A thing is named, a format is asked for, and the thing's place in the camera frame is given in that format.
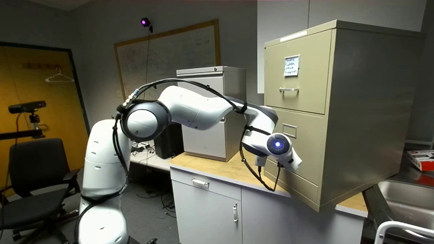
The wood framed whiteboard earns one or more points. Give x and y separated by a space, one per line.
181 55

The red book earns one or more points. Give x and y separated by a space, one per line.
422 160

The webcam with purple light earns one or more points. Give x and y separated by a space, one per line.
146 22

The white tube frame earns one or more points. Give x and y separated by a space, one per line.
398 224

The yellow wooden door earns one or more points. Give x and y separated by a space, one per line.
28 82

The white cabinet with wooden countertop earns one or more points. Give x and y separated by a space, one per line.
208 212

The beige drawer with labelholder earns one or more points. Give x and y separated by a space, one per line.
312 144

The cluttered white desk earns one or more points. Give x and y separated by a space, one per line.
147 162

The light grey lateral cabinet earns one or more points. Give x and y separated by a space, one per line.
208 143

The black computer box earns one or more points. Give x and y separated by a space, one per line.
170 143

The beige drawer with paper label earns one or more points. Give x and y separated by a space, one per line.
312 86

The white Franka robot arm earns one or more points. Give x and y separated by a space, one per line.
190 109

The black camera on stand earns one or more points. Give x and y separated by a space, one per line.
28 106

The black office chair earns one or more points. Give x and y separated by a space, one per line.
36 163

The beige metal file cabinet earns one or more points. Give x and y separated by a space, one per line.
371 113

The steel sink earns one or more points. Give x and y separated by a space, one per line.
407 204

